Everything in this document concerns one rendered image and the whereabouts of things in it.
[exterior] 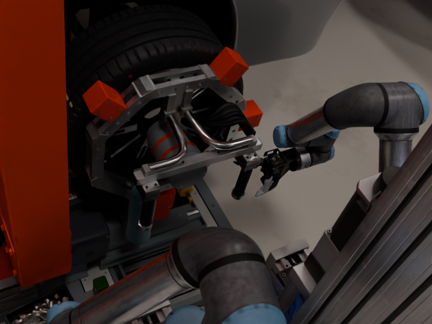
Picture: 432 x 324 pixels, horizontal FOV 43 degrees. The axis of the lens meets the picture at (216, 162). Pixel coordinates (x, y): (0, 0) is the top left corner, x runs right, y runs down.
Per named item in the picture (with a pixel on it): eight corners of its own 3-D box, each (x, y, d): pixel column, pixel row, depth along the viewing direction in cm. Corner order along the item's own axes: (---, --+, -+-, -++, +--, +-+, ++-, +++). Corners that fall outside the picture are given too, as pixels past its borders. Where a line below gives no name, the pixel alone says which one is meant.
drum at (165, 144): (178, 139, 192) (184, 110, 181) (206, 184, 181) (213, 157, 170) (141, 148, 185) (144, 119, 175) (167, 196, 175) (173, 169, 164)
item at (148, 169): (171, 116, 170) (176, 92, 162) (199, 162, 160) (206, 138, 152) (119, 129, 162) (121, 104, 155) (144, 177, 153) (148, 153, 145)
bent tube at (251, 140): (226, 103, 179) (233, 79, 171) (256, 146, 169) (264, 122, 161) (178, 115, 171) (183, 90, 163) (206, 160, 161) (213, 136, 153)
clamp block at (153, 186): (147, 175, 164) (149, 164, 160) (159, 198, 159) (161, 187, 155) (131, 179, 161) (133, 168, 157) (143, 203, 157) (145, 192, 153)
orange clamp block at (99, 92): (118, 90, 160) (98, 78, 153) (128, 108, 156) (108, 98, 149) (101, 106, 162) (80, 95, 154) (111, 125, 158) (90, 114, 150)
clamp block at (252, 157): (243, 148, 178) (247, 137, 174) (256, 168, 174) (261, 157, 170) (229, 151, 176) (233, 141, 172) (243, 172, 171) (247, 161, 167)
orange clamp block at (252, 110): (227, 117, 198) (248, 112, 202) (238, 132, 194) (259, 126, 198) (231, 103, 193) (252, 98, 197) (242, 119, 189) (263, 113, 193)
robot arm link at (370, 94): (348, 123, 133) (273, 156, 180) (387, 121, 137) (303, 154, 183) (342, 77, 135) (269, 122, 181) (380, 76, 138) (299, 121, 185)
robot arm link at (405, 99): (355, 274, 156) (359, 81, 148) (400, 269, 160) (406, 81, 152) (380, 289, 144) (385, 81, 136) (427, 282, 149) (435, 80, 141)
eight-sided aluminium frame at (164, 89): (217, 161, 215) (249, 53, 174) (225, 173, 212) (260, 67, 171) (83, 200, 192) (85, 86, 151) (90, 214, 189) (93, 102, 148)
